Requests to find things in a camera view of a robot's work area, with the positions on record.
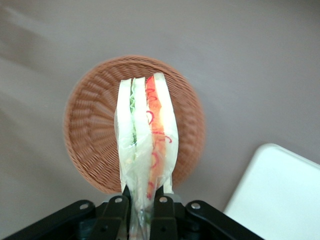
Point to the triangle sandwich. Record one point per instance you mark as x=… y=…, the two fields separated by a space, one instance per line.
x=140 y=130

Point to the cream plastic tray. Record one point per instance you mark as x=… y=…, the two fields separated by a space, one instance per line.
x=277 y=195

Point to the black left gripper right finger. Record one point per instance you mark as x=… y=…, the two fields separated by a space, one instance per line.
x=165 y=220

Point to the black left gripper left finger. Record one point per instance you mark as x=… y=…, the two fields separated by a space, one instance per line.
x=113 y=220

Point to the brown round wicker basket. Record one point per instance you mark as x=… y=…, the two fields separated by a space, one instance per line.
x=92 y=130

